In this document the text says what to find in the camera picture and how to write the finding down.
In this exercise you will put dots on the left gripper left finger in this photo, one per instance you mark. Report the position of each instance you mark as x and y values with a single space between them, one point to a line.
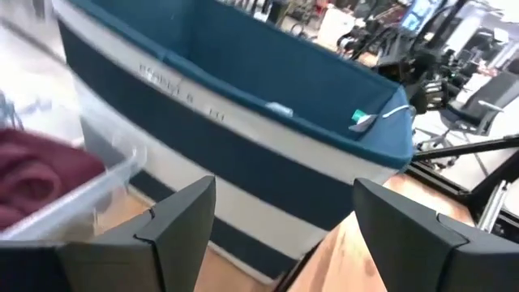
178 243

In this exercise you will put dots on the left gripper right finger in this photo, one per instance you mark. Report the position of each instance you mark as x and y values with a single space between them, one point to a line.
409 251

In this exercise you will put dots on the maroon cloth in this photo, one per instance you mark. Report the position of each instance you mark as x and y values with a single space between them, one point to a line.
36 174

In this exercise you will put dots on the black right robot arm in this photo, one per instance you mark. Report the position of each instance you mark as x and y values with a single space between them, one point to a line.
425 93

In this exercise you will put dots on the clear plastic bin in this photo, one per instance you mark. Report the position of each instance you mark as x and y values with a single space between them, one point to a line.
121 170

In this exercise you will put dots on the navy white striped fabric bin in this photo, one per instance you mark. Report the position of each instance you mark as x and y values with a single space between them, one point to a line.
243 162

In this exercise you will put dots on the black office chair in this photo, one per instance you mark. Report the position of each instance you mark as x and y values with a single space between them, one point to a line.
482 105

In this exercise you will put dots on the background computer monitor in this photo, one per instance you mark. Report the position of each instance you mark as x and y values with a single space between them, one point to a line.
417 16

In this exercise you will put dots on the silver aluminium rail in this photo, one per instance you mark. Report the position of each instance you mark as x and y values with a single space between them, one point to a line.
492 207

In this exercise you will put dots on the black aluminium frame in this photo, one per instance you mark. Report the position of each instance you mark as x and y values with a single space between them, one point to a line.
466 150

